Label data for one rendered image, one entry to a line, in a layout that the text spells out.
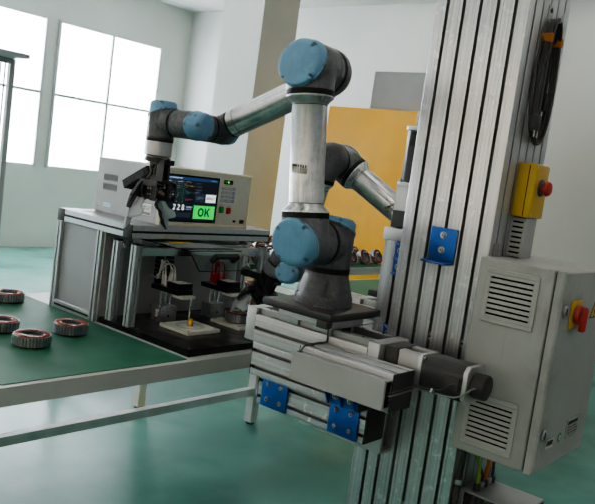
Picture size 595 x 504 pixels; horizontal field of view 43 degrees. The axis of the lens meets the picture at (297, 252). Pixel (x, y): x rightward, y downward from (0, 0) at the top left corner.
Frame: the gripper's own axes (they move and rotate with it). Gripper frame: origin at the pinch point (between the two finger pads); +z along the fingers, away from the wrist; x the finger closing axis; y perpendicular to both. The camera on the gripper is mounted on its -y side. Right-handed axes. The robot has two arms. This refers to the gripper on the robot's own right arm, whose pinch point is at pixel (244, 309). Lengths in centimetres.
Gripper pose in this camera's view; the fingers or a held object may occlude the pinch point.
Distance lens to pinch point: 284.5
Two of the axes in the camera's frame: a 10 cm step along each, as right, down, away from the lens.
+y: 5.4, 6.4, -5.4
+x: 7.0, 0.2, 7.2
